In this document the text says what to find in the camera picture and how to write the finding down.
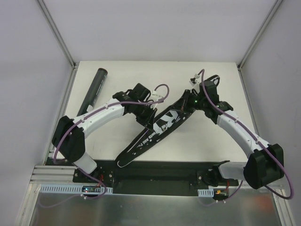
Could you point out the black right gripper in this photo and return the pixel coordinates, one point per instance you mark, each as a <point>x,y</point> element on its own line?
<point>188,98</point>

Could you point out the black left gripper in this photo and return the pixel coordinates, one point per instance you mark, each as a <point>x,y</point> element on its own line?
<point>146,115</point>

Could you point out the black racket bag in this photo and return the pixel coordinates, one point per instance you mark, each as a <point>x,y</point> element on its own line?
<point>164,124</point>

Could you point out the black shuttlecock tube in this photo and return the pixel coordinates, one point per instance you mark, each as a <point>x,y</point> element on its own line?
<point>93,92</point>

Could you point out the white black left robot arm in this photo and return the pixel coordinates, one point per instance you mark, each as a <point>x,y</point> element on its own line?
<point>70,134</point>

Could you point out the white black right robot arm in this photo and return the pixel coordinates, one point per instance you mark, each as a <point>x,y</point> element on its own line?
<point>265,162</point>

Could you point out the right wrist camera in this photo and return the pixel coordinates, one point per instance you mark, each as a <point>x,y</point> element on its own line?
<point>194,80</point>

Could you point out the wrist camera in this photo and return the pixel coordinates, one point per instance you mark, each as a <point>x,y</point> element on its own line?
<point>194,80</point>
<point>154,97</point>

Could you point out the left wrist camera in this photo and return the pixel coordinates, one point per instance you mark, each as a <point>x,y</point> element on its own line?
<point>154,97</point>

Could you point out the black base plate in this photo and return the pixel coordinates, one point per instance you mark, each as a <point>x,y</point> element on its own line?
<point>154,177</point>

